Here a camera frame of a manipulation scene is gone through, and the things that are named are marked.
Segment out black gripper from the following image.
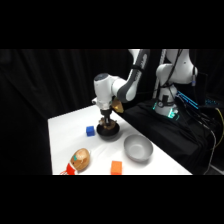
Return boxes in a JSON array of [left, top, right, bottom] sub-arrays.
[[98, 107, 115, 128]]

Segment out striped tiger plush toy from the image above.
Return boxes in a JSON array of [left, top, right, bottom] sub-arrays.
[[100, 121, 117, 131]]

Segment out black bowl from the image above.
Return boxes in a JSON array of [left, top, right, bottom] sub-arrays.
[[96, 120, 121, 141]]

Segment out grey bowl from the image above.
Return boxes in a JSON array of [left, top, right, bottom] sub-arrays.
[[123, 133, 154, 163]]

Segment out blue cube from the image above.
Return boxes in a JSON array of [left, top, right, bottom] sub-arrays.
[[85, 125, 96, 137]]

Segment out round wooden toy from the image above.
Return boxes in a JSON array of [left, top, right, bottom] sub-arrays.
[[60, 147, 92, 176]]

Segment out orange cube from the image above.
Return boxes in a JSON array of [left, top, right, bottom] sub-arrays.
[[110, 160, 124, 176]]

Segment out black draped robot stand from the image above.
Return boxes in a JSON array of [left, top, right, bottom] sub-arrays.
[[121, 98, 215, 176]]

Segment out white vertical pole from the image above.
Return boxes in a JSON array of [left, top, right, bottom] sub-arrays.
[[152, 49, 167, 100]]

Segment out blue lit strip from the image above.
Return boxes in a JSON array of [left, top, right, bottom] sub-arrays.
[[176, 90, 202, 111]]

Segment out tan wrist camera box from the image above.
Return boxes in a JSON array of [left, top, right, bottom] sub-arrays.
[[111, 98, 125, 115]]

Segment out grey cable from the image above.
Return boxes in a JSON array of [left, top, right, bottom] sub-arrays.
[[198, 118, 218, 175]]

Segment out yellow cable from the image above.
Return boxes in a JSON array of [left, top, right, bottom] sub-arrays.
[[214, 107, 224, 152]]

